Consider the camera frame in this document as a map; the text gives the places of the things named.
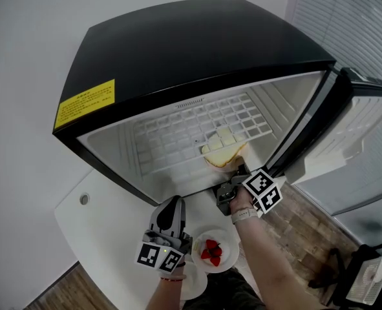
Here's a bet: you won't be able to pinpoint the yellow warning label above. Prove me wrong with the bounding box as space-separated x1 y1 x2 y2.
54 78 116 130

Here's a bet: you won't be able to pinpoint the white bread sandwich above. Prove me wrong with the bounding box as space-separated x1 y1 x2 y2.
200 126 248 167

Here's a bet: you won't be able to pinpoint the person's camouflage shorts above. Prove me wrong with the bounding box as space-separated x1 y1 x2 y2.
190 268 266 310

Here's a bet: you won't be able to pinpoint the black office chair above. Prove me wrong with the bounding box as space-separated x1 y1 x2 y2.
308 242 382 308

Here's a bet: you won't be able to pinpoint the white fridge shelf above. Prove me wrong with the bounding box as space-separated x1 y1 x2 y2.
134 92 274 174

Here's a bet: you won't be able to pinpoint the person's right hand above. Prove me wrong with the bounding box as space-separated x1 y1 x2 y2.
228 185 255 215

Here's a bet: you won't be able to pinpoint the person's left forearm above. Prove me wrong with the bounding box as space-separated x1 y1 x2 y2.
145 274 187 310

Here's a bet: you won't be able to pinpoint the white mesh desk fan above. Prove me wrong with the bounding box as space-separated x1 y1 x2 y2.
345 254 382 304

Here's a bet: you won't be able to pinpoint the person's right forearm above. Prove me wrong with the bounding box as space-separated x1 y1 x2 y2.
234 216 327 310

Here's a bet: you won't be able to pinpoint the black mini fridge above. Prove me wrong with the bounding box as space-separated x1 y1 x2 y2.
52 0 382 218

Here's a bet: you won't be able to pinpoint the grey window blinds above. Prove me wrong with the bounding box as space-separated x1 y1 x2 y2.
290 0 382 218

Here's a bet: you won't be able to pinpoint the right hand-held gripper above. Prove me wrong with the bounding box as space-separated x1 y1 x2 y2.
213 156 282 218

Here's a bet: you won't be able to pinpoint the white fridge fan vent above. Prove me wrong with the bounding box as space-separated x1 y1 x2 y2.
174 97 206 109

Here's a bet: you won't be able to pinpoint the pale wrist watch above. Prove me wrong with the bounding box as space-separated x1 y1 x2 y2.
231 207 259 225

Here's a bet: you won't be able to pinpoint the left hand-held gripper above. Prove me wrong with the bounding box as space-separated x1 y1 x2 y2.
134 195 193 273

